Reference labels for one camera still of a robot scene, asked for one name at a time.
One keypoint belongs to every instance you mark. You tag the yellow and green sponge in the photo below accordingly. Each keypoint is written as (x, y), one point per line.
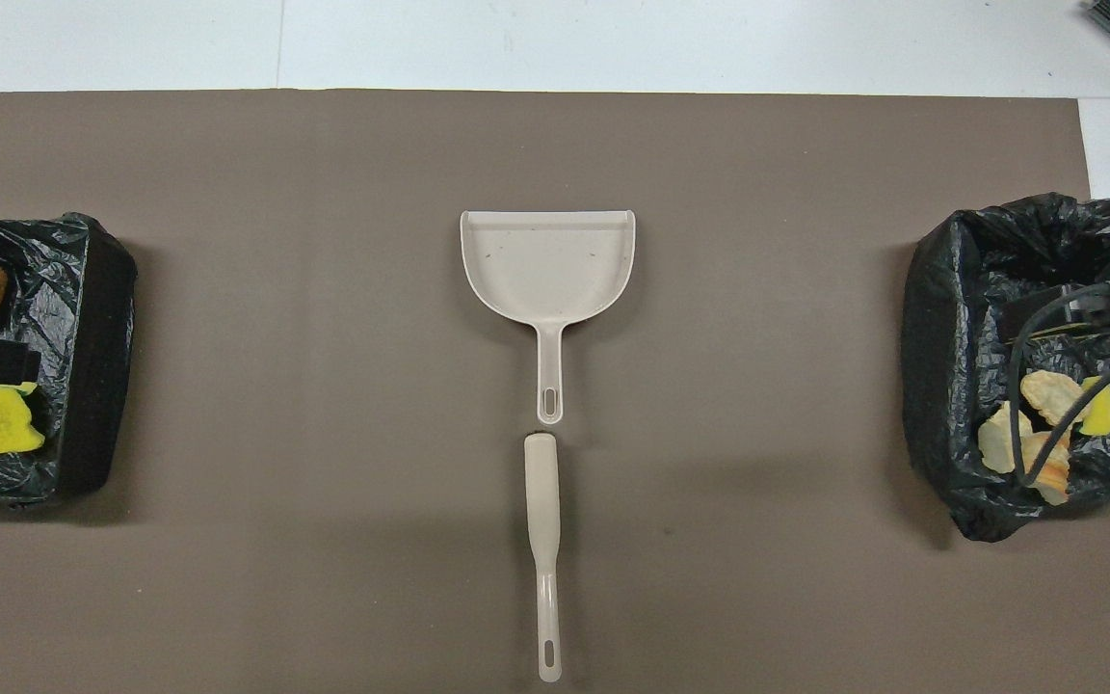
(1104, 410)

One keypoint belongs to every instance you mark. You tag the notched yellow sponge piece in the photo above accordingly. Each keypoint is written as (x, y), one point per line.
(6, 424)

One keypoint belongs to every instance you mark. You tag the brown table mat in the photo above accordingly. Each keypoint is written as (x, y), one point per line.
(555, 145)

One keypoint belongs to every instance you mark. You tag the beige brush with black bristles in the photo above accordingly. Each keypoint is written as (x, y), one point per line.
(542, 501)

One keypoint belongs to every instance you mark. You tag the pale flaky bread piece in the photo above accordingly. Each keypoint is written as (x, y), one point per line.
(1046, 390)

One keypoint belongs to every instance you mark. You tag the beige plastic dustpan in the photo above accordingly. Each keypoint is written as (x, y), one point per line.
(547, 265)

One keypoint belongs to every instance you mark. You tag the black bag lined bin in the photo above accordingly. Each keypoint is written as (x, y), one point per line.
(960, 386)
(83, 386)

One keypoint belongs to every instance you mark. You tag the striped croissant piece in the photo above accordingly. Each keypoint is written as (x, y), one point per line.
(996, 439)
(1046, 472)

